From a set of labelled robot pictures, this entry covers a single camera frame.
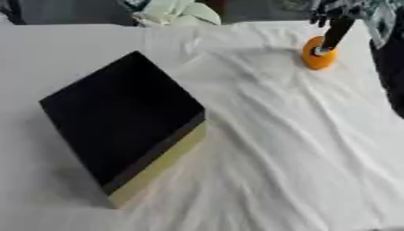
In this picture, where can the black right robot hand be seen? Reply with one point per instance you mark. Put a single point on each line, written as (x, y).
(336, 30)

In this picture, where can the silver and black right robot arm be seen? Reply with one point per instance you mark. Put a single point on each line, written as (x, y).
(388, 60)

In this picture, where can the tan cardboard box, black inside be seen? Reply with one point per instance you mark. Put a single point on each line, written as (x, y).
(123, 114)

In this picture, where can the orange round toy fruit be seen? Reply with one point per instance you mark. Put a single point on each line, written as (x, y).
(315, 61)

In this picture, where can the pale crumpled cloth bundle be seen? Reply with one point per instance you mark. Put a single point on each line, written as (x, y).
(176, 12)

